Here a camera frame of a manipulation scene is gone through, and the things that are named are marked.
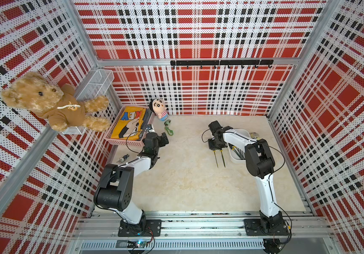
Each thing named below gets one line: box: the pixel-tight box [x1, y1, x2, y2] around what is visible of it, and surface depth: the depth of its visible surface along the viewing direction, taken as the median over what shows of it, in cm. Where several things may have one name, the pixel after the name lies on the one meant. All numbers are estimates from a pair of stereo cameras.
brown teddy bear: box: [1, 71, 111, 133], surface depth 54 cm
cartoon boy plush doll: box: [149, 97, 169, 122], surface depth 113 cm
